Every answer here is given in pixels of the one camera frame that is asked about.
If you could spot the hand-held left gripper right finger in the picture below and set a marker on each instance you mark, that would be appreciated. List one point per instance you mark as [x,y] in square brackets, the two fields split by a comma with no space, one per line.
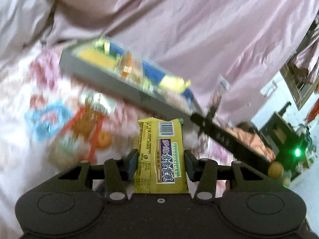
[190,165]

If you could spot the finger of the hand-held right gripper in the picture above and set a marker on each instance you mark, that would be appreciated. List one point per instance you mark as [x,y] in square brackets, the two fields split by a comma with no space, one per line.
[224,137]

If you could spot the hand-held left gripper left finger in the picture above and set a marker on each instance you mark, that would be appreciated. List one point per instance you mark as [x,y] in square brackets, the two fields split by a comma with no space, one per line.
[132,165]

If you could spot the orange foil snack packet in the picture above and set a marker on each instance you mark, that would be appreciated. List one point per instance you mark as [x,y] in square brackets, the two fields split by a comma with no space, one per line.
[249,135]

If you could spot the yellow biscuit packet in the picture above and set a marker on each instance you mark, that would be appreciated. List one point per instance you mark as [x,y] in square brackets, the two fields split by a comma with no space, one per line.
[159,154]

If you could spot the grey cardboard box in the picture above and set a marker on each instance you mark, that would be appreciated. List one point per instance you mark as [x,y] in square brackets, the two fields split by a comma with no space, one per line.
[104,76]

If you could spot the blue snack packet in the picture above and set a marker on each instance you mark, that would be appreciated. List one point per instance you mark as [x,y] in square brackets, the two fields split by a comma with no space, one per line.
[47,119]

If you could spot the orange-edged clear snack packet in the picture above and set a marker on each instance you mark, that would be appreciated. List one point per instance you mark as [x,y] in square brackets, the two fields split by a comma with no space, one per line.
[92,127]

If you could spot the crinkled yellow snack packet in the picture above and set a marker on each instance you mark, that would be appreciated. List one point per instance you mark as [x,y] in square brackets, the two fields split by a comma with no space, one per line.
[174,82]

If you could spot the clear jelly cup orange rim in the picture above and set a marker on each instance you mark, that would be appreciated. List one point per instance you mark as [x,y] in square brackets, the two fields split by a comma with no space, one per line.
[125,66]

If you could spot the floral bedsheet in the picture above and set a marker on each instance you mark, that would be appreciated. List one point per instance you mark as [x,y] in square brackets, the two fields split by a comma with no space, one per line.
[30,154]

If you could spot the pink quilt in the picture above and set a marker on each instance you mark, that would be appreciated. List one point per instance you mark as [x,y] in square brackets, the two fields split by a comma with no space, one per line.
[187,29]

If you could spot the wooden cabinet frame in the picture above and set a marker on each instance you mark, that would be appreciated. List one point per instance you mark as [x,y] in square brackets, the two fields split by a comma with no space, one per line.
[296,79]

